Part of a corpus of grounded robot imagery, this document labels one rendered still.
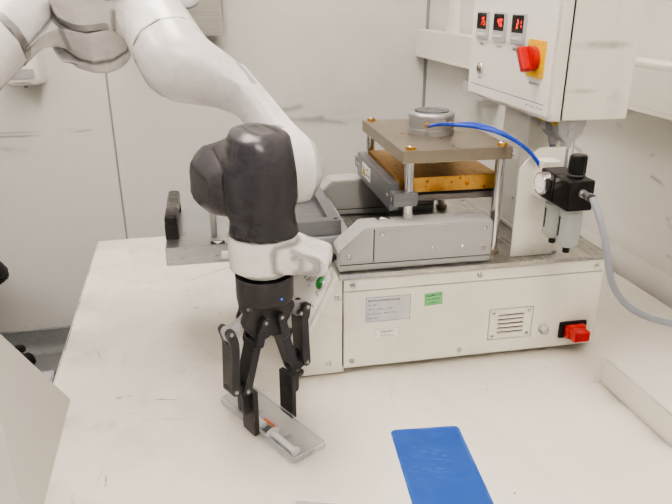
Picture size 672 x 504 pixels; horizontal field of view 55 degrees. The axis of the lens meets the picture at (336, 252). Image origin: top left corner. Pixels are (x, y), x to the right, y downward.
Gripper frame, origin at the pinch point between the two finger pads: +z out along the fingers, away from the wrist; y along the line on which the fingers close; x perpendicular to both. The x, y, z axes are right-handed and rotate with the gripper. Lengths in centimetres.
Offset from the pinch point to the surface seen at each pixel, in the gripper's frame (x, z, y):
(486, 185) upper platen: 1.9, -24.4, -42.9
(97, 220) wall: -173, 27, -39
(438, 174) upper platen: -3.0, -26.3, -36.5
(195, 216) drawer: -33.5, -17.3, -8.2
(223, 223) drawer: -27.1, -17.3, -10.0
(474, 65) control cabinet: -16, -41, -60
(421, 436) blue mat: 14.9, 4.5, -15.5
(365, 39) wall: -125, -38, -132
